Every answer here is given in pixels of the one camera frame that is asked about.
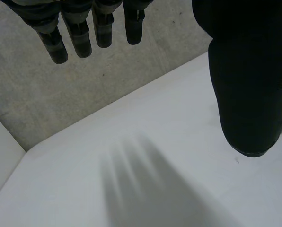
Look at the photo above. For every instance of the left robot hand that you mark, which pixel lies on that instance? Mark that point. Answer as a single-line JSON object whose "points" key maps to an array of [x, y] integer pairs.
{"points": [[247, 94]]}

